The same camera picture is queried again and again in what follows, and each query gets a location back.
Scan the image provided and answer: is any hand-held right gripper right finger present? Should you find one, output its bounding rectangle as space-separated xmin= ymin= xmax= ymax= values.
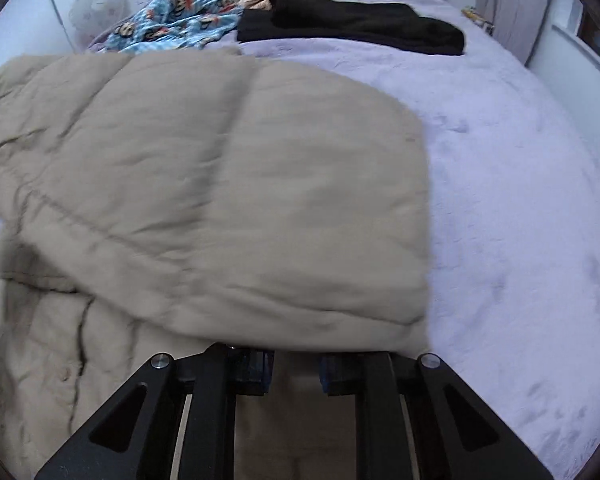
xmin=319 ymin=352 xmax=556 ymax=480

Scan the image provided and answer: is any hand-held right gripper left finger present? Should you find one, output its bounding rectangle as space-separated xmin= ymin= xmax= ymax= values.
xmin=34 ymin=343 xmax=275 ymax=480

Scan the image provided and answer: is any beige puffer jacket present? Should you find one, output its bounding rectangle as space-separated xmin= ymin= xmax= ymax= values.
xmin=0 ymin=45 xmax=434 ymax=480

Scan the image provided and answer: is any purple fleece blanket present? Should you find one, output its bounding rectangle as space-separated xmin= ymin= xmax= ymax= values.
xmin=0 ymin=0 xmax=600 ymax=480

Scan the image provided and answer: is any black garment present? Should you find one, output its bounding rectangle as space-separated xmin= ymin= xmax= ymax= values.
xmin=236 ymin=0 xmax=466 ymax=56

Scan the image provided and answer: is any blue monkey print cloth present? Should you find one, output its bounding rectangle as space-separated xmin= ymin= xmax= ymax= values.
xmin=102 ymin=0 xmax=243 ymax=55

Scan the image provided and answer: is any colourful bedside clutter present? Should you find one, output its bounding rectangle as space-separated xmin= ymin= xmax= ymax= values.
xmin=462 ymin=6 xmax=496 ymax=36

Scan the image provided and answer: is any white patterned bundle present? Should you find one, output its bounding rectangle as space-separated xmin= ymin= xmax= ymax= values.
xmin=70 ymin=0 xmax=131 ymax=52

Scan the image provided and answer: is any grey curtain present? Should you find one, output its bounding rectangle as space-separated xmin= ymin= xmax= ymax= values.
xmin=480 ymin=0 xmax=556 ymax=66

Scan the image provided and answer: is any dark window frame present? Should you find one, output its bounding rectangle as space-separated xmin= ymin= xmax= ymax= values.
xmin=552 ymin=0 xmax=600 ymax=86

